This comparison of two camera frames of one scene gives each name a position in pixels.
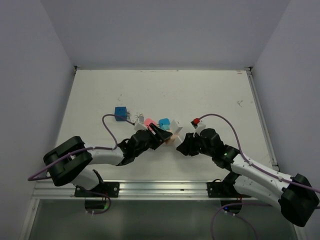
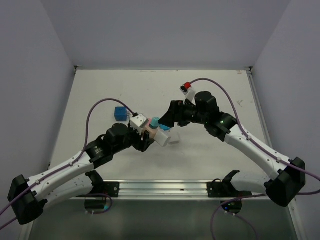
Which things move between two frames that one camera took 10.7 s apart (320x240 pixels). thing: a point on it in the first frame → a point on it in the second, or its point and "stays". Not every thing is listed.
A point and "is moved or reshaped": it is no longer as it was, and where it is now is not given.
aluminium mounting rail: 134,190 stays
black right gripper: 186,147 → 169,118
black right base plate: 217,189 stays
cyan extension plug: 164,124 stays
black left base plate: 104,189 stays
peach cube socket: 171,139 is moved or reshaped
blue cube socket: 120,113 stays
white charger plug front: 180,138 is moved or reshaped
